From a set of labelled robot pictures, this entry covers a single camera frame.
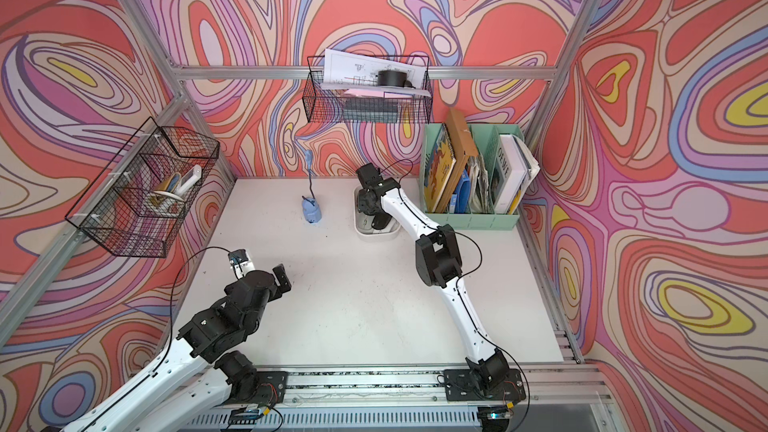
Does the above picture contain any white storage box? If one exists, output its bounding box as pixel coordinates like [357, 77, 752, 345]
[353, 187, 401, 242]

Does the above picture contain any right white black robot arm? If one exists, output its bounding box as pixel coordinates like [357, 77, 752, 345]
[356, 163, 510, 396]

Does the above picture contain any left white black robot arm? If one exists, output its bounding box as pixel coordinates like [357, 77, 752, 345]
[64, 265, 292, 431]

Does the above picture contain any blue paw pen holder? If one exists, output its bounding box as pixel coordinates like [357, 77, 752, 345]
[301, 150, 323, 224]

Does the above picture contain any yellow red picture book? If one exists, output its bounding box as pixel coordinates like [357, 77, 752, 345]
[424, 125, 456, 213]

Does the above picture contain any brown cardboard book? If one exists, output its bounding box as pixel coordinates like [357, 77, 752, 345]
[432, 108, 479, 213]

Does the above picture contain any green file organizer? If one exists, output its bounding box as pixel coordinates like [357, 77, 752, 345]
[418, 123, 529, 232]

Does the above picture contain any black tape roll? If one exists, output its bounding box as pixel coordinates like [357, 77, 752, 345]
[377, 69, 413, 88]

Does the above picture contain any white printed paper sheet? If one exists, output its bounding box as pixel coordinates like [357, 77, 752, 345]
[320, 49, 432, 98]

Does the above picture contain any white tube in basket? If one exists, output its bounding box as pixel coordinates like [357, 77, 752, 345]
[173, 165, 202, 198]

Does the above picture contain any white hardcover book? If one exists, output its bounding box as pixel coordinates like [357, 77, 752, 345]
[490, 134, 540, 215]

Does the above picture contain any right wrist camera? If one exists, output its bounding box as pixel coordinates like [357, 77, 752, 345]
[356, 163, 382, 189]

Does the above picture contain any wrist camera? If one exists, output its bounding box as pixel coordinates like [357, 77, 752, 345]
[228, 249, 255, 279]
[356, 163, 382, 189]

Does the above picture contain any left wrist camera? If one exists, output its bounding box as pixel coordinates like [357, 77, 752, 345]
[228, 249, 255, 279]

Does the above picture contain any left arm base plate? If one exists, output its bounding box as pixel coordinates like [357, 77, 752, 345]
[227, 371, 289, 406]

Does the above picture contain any back black wire basket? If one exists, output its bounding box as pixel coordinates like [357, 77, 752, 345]
[302, 49, 434, 124]

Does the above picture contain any black wire basket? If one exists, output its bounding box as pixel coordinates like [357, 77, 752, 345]
[65, 118, 220, 258]
[302, 49, 434, 124]

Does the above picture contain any aluminium front rail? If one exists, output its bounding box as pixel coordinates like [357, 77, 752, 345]
[178, 364, 624, 431]

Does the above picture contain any left black wire basket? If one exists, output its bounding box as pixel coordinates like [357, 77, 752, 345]
[65, 118, 220, 258]

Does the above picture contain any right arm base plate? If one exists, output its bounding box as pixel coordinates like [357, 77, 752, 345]
[439, 369, 527, 404]

